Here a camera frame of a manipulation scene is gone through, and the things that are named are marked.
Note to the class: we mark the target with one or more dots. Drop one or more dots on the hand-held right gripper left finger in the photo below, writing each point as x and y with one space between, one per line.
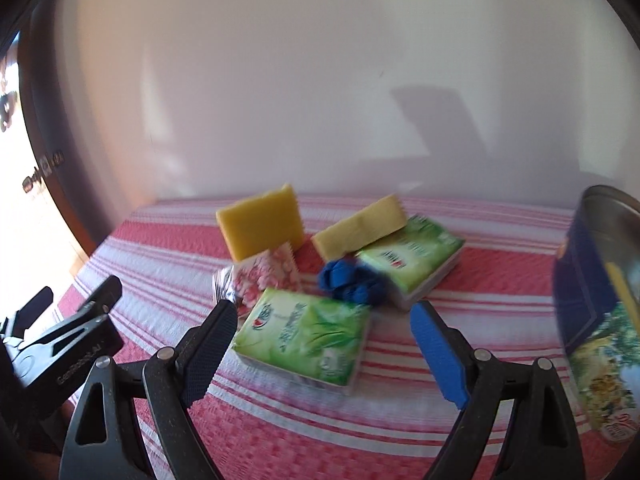
210 355

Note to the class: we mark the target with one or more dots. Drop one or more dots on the blue glove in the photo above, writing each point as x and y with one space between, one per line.
350 280

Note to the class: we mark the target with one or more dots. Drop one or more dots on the metal door latch plate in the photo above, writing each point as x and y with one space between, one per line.
54 161

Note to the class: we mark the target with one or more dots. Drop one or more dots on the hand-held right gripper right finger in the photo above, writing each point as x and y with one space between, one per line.
440 355

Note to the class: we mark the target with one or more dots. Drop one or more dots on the round blue cookie tin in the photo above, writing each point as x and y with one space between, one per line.
580 285

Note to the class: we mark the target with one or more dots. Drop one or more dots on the brass door knob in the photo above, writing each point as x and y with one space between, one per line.
31 182

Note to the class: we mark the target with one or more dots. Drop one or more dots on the green tissue pack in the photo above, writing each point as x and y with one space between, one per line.
410 255
300 330

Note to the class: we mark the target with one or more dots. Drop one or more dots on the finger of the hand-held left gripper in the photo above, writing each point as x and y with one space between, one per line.
32 310
100 297

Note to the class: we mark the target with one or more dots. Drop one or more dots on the hanging door decoration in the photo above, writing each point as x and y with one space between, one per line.
6 100

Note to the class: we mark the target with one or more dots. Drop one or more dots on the wooden door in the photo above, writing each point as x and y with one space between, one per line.
55 200

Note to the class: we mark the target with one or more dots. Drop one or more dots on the yellow sponge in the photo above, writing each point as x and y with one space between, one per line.
355 230
260 225

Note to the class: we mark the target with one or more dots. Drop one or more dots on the pink floral packet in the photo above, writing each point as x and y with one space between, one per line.
265 275

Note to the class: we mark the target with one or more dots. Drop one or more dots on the red striped tablecloth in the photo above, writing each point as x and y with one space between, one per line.
450 280

